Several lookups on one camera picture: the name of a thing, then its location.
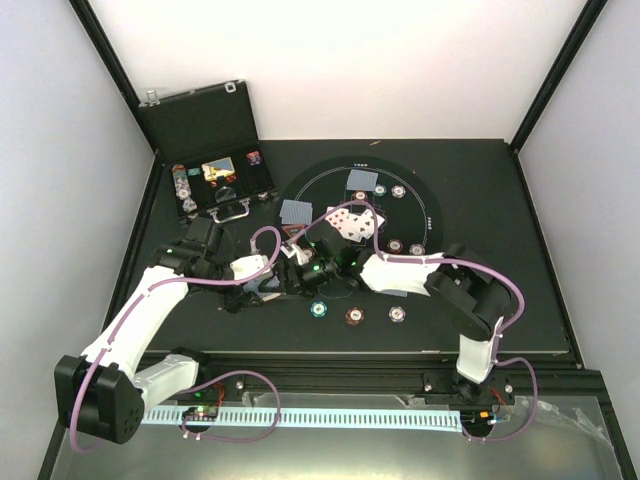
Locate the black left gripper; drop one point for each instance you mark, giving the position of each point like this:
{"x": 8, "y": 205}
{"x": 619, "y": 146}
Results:
{"x": 238, "y": 300}

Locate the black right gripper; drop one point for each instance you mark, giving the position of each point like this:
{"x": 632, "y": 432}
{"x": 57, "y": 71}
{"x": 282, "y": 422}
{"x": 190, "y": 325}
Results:
{"x": 284, "y": 268}

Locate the blue backed card deck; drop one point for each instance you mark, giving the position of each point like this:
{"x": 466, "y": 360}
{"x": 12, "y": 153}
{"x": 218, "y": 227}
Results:
{"x": 266, "y": 289}

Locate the face up clubs card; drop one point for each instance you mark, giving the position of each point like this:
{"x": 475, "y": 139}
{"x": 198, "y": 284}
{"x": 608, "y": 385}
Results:
{"x": 350, "y": 227}

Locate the face up hearts card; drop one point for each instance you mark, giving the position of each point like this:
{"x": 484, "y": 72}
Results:
{"x": 336, "y": 217}

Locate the green poker chip stack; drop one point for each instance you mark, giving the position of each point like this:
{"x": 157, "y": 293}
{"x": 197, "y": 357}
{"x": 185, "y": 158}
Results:
{"x": 318, "y": 309}

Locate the orange poker chip stack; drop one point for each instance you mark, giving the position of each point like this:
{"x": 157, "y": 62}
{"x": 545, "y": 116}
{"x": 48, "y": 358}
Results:
{"x": 354, "y": 316}

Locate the blue white chips big blind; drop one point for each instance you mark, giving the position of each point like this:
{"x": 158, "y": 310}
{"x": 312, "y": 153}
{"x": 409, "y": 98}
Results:
{"x": 416, "y": 250}

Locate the blue white chips small blind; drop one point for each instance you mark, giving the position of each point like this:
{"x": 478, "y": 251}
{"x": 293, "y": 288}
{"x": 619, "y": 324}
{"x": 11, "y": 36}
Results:
{"x": 398, "y": 191}

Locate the red triangular dealer button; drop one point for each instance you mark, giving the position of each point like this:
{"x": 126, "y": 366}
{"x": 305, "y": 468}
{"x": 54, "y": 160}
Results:
{"x": 291, "y": 230}

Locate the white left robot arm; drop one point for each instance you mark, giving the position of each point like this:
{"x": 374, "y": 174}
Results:
{"x": 102, "y": 392}

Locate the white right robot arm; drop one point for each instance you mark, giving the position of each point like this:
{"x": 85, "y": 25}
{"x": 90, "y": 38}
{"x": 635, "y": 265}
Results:
{"x": 480, "y": 302}

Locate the round black poker mat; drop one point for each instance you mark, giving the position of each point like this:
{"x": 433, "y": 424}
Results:
{"x": 414, "y": 219}

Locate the blue white poker chip stack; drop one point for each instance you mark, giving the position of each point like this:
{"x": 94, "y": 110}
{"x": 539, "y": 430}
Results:
{"x": 397, "y": 314}

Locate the purple chips in case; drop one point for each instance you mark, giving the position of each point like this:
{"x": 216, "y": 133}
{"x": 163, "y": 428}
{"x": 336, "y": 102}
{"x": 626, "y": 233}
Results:
{"x": 254, "y": 158}

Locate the chip row in case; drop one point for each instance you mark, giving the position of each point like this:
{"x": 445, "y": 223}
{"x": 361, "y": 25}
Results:
{"x": 183, "y": 192}

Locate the card box in case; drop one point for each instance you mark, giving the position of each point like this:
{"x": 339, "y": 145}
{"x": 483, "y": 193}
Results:
{"x": 220, "y": 168}

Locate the black aluminium poker case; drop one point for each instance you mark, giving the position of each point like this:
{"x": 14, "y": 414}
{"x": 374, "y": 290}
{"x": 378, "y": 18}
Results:
{"x": 205, "y": 124}

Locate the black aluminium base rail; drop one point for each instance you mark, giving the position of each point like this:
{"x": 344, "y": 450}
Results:
{"x": 343, "y": 375}

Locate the white slotted cable duct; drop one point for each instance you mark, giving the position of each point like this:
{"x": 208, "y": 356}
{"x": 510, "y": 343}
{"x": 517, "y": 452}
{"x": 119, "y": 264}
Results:
{"x": 319, "y": 418}

